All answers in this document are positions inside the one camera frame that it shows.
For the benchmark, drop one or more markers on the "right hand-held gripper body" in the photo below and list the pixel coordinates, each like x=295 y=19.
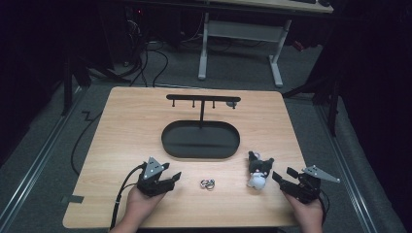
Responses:
x=307 y=187

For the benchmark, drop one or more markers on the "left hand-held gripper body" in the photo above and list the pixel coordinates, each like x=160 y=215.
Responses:
x=152 y=184

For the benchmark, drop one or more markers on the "black hook stand with tray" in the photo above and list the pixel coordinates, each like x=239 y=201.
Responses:
x=200 y=142

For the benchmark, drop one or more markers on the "person's left hand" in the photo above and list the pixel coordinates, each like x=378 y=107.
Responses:
x=141 y=204

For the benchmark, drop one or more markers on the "person's right hand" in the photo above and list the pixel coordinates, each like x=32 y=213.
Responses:
x=306 y=215

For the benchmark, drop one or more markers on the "black metal stand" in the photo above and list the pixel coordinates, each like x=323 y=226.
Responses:
x=68 y=87
x=332 y=106

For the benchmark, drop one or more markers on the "grey tape piece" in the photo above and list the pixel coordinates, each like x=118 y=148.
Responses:
x=74 y=199

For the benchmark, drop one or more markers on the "small red object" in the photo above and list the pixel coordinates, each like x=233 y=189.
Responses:
x=298 y=45

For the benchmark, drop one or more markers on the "metal floor rail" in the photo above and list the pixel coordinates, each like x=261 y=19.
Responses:
x=348 y=168
x=39 y=158

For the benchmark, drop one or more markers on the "white metal frame desk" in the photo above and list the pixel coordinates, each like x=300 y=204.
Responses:
x=243 y=30

